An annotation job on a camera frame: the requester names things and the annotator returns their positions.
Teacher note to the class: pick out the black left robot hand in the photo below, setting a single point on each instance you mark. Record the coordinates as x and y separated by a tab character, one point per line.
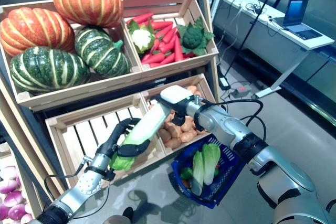
110	145

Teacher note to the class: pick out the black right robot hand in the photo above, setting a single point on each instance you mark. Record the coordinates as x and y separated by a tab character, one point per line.
176	95

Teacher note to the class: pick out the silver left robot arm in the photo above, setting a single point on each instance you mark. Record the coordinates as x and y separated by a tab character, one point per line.
86	184

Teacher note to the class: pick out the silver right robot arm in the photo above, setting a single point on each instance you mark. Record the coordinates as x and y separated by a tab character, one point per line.
231	127

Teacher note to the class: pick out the blue plastic shopping basket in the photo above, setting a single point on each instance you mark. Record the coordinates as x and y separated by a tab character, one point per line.
228	166

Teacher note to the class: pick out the wooden cabbage crate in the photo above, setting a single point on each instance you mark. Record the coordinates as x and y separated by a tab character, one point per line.
84	140

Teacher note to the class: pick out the wooden potato crate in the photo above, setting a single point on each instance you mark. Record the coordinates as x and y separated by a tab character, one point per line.
203	87

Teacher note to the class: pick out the brown potato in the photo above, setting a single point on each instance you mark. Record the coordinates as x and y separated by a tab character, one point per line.
175	130
187	136
165	134
173	142

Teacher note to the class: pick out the red orange carrot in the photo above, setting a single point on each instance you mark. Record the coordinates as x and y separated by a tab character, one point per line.
143	18
161	24
166	47
167	58
169	35
153	58
178	48

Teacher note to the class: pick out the black power adapter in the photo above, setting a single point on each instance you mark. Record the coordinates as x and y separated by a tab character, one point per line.
224	83

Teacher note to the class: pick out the green broccoli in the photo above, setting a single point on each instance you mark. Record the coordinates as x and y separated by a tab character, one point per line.
191	37

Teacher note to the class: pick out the wooden pumpkin crate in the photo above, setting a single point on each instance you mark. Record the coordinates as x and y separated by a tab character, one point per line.
78	90

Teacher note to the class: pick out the white cauliflower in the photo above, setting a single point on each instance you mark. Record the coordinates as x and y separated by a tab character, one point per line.
143	37

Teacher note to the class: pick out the black left robot foot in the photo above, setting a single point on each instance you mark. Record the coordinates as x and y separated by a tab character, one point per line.
128	212

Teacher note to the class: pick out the silver left robot leg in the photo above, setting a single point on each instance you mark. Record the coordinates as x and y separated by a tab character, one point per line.
118	220

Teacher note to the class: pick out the round green vegetable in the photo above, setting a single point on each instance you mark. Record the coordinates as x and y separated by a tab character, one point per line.
186	172

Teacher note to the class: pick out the small orange vegetable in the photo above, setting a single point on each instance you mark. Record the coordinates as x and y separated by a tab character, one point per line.
186	182

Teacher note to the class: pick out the small green pepper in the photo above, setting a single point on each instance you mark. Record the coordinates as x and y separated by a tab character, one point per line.
216	172

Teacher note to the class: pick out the green striped pumpkin with stem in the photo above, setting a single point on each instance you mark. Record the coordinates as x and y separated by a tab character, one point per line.
99	51

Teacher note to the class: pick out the wooden carrot crate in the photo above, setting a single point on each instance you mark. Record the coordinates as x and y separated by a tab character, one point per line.
157	3

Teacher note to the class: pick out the large green striped pumpkin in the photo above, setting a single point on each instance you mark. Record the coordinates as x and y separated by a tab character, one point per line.
47	69

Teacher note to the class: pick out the black tripod pole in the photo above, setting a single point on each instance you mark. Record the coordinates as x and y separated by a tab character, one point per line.
252	24

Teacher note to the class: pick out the purple white turnip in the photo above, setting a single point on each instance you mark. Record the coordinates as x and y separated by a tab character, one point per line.
26	218
8	186
9	172
13	199
17	211

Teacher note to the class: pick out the wooden turnip crate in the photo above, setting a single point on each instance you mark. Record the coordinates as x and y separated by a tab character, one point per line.
4	150

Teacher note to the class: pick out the white desk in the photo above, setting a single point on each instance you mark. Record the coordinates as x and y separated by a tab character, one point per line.
262	20

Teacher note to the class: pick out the round orange pumpkin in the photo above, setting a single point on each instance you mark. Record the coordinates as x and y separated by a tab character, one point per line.
86	1

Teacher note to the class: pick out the flat orange pumpkin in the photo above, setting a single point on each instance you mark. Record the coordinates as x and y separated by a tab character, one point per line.
34	31

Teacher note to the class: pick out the open laptop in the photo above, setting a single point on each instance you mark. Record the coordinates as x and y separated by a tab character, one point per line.
296	9

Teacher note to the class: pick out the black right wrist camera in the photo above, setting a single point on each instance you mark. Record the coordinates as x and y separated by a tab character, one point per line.
179	119

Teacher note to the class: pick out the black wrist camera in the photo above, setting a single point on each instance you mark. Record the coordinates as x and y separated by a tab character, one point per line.
109	174
179	119

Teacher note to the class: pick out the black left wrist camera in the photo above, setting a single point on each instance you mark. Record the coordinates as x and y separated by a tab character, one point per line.
109	174

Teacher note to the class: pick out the grey power strip red switch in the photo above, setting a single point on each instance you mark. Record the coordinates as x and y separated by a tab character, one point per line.
240	92

